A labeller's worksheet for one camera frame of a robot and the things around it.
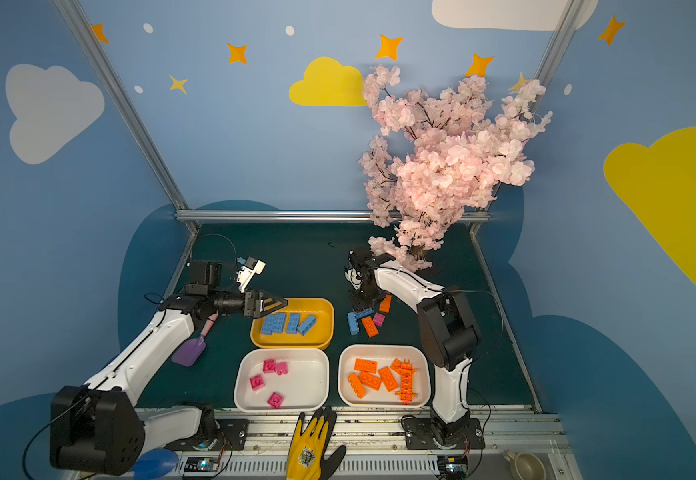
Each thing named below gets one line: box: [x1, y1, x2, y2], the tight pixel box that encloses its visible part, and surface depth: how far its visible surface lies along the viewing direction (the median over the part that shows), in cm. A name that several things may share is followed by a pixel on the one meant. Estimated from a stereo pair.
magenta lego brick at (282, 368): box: [275, 362, 289, 376], surface depth 86 cm
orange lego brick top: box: [358, 371, 381, 391], surface depth 84 cm
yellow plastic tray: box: [250, 324, 335, 351], surface depth 92 cm
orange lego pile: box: [390, 359, 418, 405], surface depth 84 cm
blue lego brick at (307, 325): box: [297, 315, 317, 336], surface depth 93 cm
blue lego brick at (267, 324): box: [262, 314, 274, 335], surface depth 93 cm
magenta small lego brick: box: [250, 374, 265, 391], surface depth 83 cm
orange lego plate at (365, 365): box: [354, 358, 378, 374], surface depth 88 cm
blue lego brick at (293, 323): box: [287, 313, 300, 334], surface depth 95 cm
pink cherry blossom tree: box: [357, 65, 552, 272], surface depth 71 cm
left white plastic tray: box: [234, 348, 330, 413], surface depth 84 cm
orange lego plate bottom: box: [361, 316, 379, 338], surface depth 95 cm
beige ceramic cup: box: [502, 449, 547, 480], surface depth 69 cm
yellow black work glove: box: [286, 406, 347, 480], surface depth 73 cm
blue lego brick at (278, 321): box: [271, 313, 286, 333], surface depth 94 cm
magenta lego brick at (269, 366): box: [263, 359, 276, 373], surface depth 86 cm
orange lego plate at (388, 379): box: [379, 366, 398, 393], surface depth 84 cm
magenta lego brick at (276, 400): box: [267, 392, 285, 409], surface depth 80 cm
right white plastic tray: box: [338, 344, 432, 409], surface depth 84 cm
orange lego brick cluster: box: [348, 372, 367, 399], surface depth 82 cm
